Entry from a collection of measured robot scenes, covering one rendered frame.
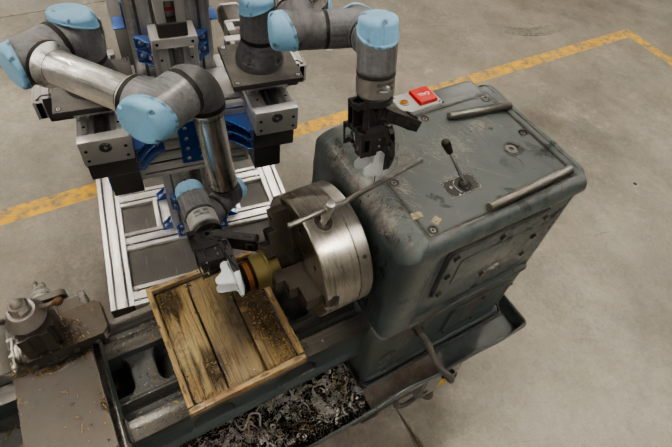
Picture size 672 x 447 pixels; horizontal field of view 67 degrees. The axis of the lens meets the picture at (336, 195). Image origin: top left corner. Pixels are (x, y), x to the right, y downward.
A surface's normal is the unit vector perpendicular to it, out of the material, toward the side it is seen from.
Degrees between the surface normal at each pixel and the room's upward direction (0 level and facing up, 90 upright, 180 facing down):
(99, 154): 90
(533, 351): 0
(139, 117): 89
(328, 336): 0
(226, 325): 0
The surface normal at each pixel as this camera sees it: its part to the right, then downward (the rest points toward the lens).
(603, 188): 0.10, -0.65
